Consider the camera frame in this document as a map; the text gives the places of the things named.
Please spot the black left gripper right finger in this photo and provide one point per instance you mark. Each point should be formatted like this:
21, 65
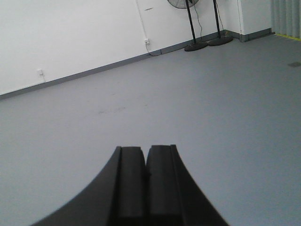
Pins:
174, 198

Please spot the white wall conduit pipe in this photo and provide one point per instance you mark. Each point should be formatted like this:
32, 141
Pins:
141, 20

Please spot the grey curtain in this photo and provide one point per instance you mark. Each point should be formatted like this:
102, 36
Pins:
286, 18

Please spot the black fan stand right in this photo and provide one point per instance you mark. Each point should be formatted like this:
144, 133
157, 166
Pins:
221, 39

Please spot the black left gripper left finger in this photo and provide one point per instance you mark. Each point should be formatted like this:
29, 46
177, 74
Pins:
116, 196

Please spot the white wall socket upper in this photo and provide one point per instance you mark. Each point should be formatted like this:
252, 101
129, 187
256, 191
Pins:
147, 41

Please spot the white wall socket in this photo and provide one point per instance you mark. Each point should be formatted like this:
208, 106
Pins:
40, 72
147, 41

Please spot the black standing fan with head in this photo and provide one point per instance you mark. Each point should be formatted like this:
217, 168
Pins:
187, 4

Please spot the white wall socket lower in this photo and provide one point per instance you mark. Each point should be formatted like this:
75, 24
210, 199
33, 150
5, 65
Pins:
40, 72

